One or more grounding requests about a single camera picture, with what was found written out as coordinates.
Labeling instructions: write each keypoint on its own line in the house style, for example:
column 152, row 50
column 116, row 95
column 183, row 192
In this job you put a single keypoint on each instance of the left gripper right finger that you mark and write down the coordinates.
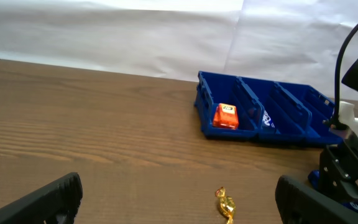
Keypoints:
column 306, row 208

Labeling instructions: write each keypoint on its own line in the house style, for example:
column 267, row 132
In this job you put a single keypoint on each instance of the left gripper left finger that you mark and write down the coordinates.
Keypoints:
column 51, row 202

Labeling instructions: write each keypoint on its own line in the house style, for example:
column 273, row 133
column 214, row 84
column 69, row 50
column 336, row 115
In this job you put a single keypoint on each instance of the blue candy pack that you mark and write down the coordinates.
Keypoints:
column 267, row 119
column 314, row 179

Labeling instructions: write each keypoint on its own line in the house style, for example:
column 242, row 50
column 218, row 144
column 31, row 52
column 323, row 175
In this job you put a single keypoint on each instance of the orange candy box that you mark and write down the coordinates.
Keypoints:
column 227, row 113
column 225, row 125

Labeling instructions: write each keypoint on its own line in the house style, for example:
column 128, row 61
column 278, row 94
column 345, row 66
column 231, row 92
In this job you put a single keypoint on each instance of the gold wrapped candy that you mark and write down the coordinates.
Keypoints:
column 226, row 205

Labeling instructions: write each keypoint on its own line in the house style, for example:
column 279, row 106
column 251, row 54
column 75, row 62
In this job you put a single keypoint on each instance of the blue tray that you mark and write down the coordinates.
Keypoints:
column 222, row 90

